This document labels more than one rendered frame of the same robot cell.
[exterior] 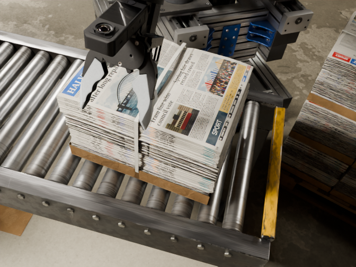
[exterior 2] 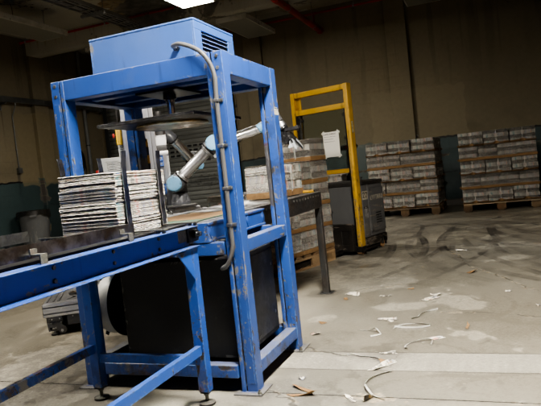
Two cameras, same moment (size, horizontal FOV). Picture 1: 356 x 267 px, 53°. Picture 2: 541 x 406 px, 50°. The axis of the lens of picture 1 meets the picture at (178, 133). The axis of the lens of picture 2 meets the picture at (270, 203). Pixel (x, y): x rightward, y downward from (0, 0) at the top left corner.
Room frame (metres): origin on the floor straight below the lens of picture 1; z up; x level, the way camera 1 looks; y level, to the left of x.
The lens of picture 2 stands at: (-0.31, 4.26, 0.99)
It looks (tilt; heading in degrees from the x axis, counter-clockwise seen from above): 3 degrees down; 283
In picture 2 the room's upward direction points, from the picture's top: 6 degrees counter-clockwise
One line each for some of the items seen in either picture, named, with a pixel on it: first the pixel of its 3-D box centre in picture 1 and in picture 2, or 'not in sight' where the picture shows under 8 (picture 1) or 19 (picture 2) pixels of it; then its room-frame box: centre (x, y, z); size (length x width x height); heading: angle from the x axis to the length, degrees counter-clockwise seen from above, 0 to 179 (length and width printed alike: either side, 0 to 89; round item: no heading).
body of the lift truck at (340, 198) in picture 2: not in sight; (348, 214); (0.31, -2.47, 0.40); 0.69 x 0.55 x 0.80; 154
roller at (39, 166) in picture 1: (70, 116); not in sight; (0.67, 0.32, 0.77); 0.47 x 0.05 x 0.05; 172
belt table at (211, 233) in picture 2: not in sight; (184, 226); (0.83, 1.39, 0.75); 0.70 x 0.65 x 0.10; 82
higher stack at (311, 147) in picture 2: not in sight; (307, 200); (0.66, -1.75, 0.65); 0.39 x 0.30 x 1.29; 154
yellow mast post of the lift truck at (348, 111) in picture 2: not in sight; (353, 165); (0.18, -2.00, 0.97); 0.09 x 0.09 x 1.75; 64
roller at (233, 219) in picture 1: (243, 161); not in sight; (0.59, -0.19, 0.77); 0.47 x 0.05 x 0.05; 172
